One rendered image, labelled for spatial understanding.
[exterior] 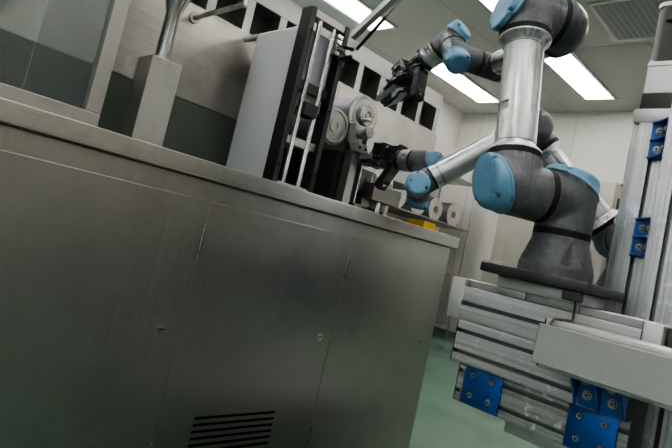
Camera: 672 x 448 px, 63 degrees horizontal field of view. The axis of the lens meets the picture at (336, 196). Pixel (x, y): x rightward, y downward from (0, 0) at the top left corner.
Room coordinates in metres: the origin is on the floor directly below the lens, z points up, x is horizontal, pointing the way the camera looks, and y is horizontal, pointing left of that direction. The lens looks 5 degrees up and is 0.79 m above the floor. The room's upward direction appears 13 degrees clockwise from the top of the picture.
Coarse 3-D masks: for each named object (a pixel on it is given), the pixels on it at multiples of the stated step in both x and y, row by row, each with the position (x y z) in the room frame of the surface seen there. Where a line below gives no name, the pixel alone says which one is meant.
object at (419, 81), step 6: (420, 66) 1.70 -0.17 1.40; (414, 72) 1.71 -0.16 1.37; (420, 72) 1.70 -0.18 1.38; (426, 72) 1.72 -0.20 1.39; (414, 78) 1.70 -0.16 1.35; (420, 78) 1.69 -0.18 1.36; (426, 78) 1.71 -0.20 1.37; (414, 84) 1.69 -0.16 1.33; (420, 84) 1.69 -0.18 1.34; (414, 90) 1.68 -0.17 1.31; (420, 90) 1.69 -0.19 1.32; (414, 96) 1.68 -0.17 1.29; (420, 96) 1.68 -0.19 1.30
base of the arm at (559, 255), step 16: (544, 240) 1.12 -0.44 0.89; (560, 240) 1.10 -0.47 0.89; (576, 240) 1.10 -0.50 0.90; (528, 256) 1.13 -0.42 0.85; (544, 256) 1.10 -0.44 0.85; (560, 256) 1.09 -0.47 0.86; (576, 256) 1.09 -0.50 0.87; (544, 272) 1.09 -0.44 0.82; (560, 272) 1.08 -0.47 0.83; (576, 272) 1.08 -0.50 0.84; (592, 272) 1.11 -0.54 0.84
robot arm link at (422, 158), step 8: (416, 152) 1.76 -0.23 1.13; (424, 152) 1.74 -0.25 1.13; (432, 152) 1.72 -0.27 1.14; (440, 152) 1.73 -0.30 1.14; (408, 160) 1.77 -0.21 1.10; (416, 160) 1.75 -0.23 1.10; (424, 160) 1.72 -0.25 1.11; (432, 160) 1.71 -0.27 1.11; (408, 168) 1.79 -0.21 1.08; (416, 168) 1.74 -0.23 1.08
